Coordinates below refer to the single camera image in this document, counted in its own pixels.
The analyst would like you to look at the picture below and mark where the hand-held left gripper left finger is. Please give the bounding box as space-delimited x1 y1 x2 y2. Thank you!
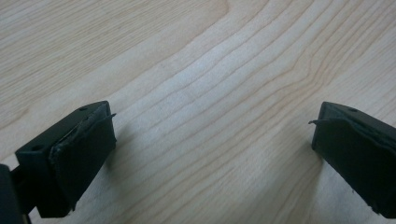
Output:
14 100 118 219

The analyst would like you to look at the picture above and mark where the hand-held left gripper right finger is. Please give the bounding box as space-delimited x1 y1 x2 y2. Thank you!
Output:
308 101 396 219

